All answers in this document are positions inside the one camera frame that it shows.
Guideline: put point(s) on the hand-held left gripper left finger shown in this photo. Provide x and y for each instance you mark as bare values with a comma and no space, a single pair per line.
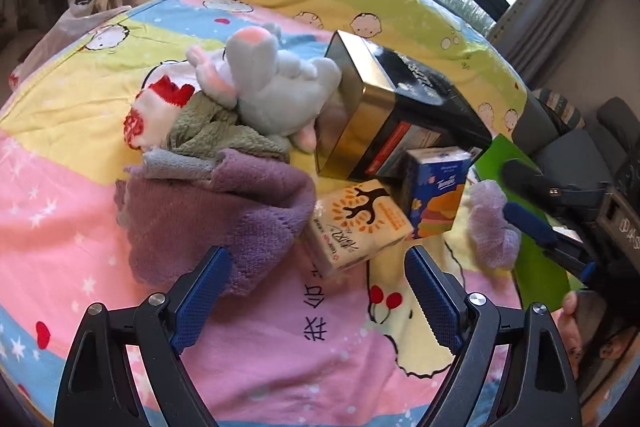
200,297

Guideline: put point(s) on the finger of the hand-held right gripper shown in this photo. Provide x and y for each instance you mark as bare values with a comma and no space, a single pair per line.
530,224
525,179

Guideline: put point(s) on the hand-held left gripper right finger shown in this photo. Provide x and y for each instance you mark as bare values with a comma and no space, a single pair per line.
435,297

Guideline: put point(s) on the purple mesh scrunchie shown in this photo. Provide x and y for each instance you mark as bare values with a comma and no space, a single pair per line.
492,227

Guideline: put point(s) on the green towel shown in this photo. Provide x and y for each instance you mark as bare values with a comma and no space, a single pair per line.
220,132

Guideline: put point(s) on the grey plush toy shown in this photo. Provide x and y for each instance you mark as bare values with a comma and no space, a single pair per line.
280,97

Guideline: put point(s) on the person's right hand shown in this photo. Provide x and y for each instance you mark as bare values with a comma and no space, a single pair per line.
571,327

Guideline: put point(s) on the green folder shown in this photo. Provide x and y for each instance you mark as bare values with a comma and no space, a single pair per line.
540,277

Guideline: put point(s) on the grey sofa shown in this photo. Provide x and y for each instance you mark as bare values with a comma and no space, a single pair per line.
575,147

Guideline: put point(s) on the purple towel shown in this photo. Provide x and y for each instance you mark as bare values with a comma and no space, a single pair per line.
210,217

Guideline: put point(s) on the striped cushion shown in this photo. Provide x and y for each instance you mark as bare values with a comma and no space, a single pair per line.
562,107

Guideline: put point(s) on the blue tissue packet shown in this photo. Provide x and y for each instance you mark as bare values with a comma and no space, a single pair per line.
440,187

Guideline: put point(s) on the orange tissue packet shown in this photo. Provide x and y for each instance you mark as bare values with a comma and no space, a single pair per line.
350,227

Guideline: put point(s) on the grey cloth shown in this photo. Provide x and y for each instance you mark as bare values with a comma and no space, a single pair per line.
170,164

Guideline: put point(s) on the gold and black tin box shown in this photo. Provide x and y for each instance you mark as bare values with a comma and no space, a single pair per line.
400,107

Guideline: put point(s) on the cartoon printed bedsheet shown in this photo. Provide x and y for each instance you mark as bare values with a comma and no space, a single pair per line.
100,187

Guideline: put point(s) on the grey curtain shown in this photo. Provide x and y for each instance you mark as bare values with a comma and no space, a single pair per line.
575,7

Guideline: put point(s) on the white sock with red pattern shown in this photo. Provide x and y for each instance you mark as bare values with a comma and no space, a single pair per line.
150,107

